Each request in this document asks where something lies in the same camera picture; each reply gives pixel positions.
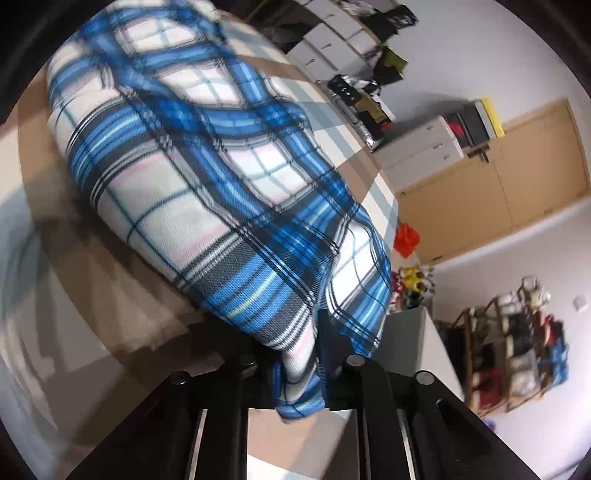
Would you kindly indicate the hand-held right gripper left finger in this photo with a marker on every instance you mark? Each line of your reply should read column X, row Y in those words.
column 240, row 383

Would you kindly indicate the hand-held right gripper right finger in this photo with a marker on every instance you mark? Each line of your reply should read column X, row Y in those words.
column 330, row 364

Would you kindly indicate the blue plaid shirt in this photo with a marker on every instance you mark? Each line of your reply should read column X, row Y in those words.
column 184, row 184

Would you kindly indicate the grey bed sheet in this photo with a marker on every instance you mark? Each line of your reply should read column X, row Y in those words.
column 415, row 337

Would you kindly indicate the pile of loose shoes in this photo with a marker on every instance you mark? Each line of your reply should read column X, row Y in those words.
column 413, row 284

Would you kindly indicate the wooden shoe rack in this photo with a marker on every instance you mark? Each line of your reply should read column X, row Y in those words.
column 468, row 350

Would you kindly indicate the red plastic bag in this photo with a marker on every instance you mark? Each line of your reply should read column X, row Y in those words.
column 407, row 240

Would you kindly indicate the brown blue checked blanket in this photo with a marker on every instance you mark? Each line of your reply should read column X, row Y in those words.
column 92, row 300

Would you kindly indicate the silver suitcase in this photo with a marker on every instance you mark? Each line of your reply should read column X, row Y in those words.
column 364, row 134

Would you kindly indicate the white upright suitcase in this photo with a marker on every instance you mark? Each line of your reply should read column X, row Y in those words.
column 420, row 147

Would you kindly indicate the wooden door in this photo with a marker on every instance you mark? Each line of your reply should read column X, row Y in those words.
column 508, row 194

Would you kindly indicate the brown cardboard box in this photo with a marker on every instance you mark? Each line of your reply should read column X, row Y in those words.
column 374, row 108

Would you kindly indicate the black shoebox red logo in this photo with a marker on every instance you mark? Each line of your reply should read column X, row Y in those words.
column 458, row 129

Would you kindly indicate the black storage box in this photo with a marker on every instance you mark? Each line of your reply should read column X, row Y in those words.
column 344, row 87

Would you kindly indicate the black wrapped bouquet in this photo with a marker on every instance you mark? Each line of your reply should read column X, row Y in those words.
column 392, row 62

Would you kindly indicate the white desk with drawers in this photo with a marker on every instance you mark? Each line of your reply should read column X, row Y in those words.
column 323, row 46

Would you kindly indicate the black paper bag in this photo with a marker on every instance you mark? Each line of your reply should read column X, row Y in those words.
column 397, row 18

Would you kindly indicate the white light switch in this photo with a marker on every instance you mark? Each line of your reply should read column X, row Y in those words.
column 580, row 303

